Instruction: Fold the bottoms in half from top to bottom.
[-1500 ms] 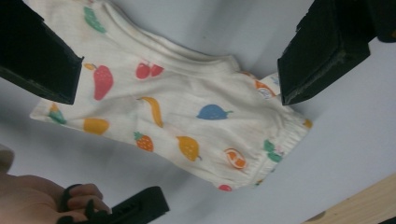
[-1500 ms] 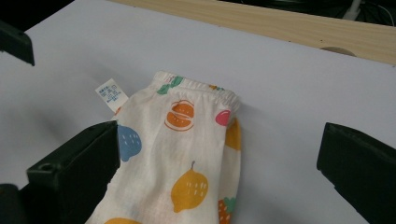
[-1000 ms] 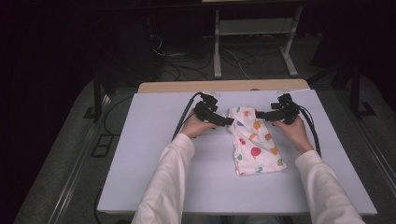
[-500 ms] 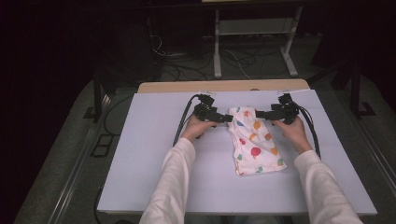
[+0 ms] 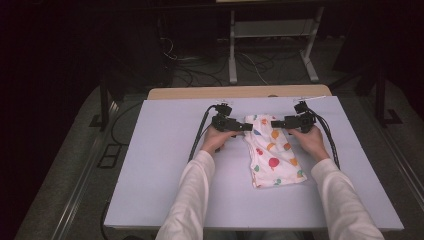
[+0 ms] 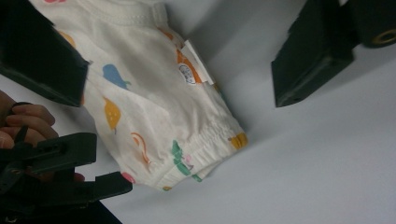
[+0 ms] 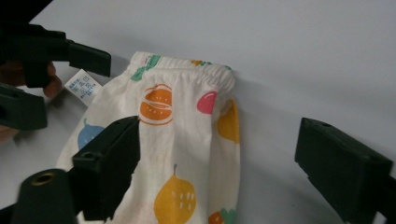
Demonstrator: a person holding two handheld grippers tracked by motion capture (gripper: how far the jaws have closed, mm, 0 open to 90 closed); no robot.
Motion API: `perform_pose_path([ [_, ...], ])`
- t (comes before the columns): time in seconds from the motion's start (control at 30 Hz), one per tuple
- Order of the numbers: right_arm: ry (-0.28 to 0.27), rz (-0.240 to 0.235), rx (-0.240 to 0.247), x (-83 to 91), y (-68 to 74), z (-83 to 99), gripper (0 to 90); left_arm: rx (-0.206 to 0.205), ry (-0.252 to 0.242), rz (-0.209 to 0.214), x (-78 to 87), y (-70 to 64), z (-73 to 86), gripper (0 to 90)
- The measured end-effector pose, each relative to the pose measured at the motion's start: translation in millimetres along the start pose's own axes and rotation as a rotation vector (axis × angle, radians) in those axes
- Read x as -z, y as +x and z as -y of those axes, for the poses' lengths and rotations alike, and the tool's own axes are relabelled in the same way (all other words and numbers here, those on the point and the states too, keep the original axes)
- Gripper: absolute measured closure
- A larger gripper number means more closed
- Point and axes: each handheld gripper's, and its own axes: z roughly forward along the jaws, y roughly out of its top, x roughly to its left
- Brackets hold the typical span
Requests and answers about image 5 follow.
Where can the person's right hand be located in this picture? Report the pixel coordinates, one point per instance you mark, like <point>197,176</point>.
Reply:
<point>310,141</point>

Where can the white fruit print pants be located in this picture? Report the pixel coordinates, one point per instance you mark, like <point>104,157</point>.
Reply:
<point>273,153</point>

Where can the black floor socket frame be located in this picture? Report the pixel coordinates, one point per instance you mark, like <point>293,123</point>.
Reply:
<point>109,156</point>

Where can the black metal stand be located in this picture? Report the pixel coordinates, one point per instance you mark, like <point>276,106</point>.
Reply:
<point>381,96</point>
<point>104,100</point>

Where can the person's left hand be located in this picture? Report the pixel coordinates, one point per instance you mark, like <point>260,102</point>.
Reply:
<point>216,140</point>

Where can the wooden desk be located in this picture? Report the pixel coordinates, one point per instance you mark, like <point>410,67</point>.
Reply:
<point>206,92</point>

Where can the white metal frame stand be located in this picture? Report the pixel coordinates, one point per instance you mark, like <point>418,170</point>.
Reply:
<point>232,50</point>

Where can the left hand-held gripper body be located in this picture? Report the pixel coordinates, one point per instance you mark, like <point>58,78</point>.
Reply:
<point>224,121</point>

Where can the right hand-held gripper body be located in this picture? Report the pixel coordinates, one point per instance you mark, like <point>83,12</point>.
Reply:
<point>301,121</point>

